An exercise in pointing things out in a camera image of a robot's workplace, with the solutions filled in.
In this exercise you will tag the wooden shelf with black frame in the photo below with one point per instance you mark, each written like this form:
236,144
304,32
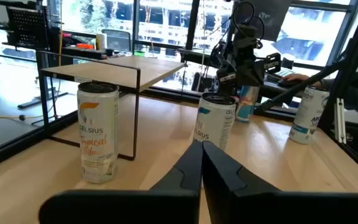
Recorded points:
120,70

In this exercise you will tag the person's hand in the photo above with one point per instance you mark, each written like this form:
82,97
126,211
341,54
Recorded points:
297,77

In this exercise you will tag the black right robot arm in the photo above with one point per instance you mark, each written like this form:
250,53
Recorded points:
244,34

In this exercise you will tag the blue Red Bull can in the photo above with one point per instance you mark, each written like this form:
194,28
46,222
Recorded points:
246,105

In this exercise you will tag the black tripod stand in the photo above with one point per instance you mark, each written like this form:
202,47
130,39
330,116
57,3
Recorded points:
42,99

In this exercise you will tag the white Celsius Tropical Vibe can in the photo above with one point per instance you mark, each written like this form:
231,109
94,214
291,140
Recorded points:
98,140

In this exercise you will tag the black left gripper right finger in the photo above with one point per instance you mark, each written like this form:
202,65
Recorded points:
222,180

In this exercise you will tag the grey mesh office chair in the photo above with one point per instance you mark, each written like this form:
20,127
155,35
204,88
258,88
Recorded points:
117,40

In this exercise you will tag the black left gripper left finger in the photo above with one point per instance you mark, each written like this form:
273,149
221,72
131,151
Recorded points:
185,174

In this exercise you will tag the white aluminium bracket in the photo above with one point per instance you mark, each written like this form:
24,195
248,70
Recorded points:
340,124

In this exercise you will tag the black monitor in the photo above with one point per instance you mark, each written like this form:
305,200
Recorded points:
272,18

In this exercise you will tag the white paper cup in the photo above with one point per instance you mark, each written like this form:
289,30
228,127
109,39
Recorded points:
101,42

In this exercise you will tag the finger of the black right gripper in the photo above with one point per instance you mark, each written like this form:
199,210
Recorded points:
228,85
272,60

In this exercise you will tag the small orange object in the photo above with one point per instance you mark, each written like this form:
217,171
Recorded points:
85,46

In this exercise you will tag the black perforated panel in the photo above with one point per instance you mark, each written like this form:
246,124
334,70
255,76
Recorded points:
26,28

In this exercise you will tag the black window frame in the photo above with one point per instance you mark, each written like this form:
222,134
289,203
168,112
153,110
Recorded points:
193,18

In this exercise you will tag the white Celsius Arctic Vibe can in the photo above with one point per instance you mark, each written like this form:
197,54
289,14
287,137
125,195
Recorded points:
308,118
214,121

